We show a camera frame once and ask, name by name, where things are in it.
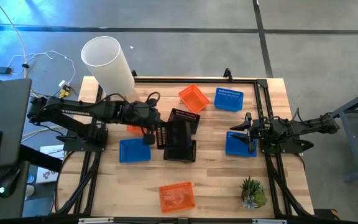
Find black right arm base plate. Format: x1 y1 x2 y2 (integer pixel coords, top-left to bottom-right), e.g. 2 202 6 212
259 136 315 155

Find small green succulent plant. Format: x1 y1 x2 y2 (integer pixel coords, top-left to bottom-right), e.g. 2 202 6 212
239 175 269 210

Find thick cream floor cable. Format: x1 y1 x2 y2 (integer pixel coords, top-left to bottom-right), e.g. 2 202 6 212
0 0 28 79
21 125 64 138

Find blue plastic basket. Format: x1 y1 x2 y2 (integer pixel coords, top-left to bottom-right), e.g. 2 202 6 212
119 138 152 164
213 87 245 113
224 131 258 158

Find black computer mouse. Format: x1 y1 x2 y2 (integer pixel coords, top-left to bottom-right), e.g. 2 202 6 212
0 167 22 199

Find black aluminium table frame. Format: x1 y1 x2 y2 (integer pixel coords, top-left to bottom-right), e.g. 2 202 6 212
52 67 316 224

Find black desk beam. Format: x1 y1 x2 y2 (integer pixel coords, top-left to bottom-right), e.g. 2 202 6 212
19 144 63 172

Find white shade wooden base lamp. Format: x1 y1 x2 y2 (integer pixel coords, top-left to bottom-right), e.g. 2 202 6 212
80 35 136 102

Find black plastic basket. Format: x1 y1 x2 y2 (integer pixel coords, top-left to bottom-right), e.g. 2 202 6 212
167 108 201 136
156 120 193 150
163 139 198 163

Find white cup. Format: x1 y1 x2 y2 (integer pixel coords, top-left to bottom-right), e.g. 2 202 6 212
25 184 36 200

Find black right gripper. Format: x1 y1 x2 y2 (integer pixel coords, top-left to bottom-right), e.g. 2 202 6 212
229 112 293 154

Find white label strip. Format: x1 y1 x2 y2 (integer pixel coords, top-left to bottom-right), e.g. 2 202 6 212
78 217 115 224
252 218 288 224

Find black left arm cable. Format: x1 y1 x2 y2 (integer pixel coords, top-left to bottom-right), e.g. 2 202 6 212
94 91 162 110

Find grey desk surface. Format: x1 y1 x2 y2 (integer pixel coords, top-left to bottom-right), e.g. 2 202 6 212
0 77 32 222

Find thin white charger cable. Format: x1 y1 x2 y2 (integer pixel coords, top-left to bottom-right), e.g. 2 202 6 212
7 50 76 86

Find white printed paper box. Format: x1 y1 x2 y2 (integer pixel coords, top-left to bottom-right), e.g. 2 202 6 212
35 144 65 184

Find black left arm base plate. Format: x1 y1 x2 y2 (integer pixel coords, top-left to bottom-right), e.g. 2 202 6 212
56 127 109 152

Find orange plastic basket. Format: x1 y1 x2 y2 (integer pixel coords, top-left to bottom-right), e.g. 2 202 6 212
178 84 211 114
158 181 196 214
127 124 145 136

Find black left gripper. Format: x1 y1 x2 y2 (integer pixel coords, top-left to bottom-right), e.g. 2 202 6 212
121 100 172 132

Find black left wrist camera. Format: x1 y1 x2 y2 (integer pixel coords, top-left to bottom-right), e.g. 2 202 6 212
142 131 157 146

